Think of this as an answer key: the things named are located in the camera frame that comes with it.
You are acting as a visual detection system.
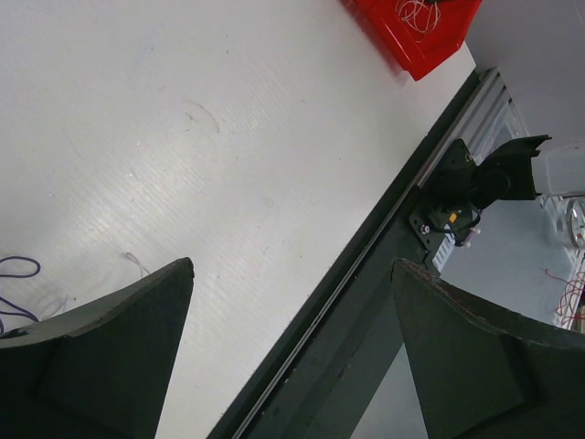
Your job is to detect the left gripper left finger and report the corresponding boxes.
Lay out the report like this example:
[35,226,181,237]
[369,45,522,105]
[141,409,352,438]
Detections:
[1,258,195,438]

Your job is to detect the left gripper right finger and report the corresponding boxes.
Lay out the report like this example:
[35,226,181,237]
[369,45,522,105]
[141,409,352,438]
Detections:
[391,259,584,438]

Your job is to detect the white wire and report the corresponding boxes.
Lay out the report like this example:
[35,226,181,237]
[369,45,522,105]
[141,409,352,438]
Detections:
[395,0,442,34]
[38,252,151,321]

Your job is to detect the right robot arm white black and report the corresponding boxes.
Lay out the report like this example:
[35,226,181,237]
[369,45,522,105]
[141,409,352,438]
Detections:
[468,134,584,209]

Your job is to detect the red plastic compartment bin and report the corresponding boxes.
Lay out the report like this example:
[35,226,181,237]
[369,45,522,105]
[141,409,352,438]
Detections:
[341,0,482,81]

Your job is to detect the loose red wires off table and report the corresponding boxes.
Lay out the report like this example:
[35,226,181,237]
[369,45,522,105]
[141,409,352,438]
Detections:
[545,270,584,330]

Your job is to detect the right white cable duct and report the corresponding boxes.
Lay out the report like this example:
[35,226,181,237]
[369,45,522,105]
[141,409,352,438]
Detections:
[432,234,456,273]

